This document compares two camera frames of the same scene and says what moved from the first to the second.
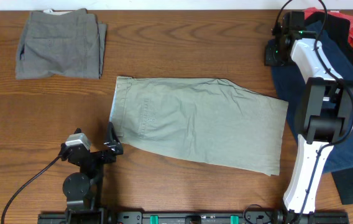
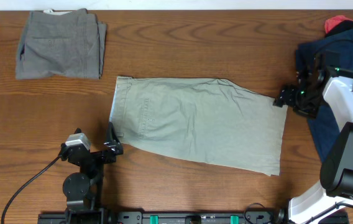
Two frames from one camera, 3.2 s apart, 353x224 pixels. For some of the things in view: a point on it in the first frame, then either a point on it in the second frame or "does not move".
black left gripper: (115, 149) does not move
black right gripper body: (275, 56) -> (303, 101)
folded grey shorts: (64, 43) does not move
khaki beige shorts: (210, 120) does not move
